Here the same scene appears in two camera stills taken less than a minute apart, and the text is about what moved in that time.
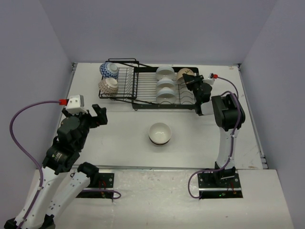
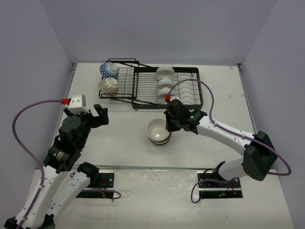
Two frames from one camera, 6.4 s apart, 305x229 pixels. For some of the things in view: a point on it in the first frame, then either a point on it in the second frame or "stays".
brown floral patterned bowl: x=108 y=87 stays
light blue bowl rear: x=165 y=71 stays
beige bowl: x=180 y=79 -> x=156 y=129
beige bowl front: x=159 y=132 stays
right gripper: x=190 y=80 -> x=169 y=127
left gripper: x=101 y=118 stays
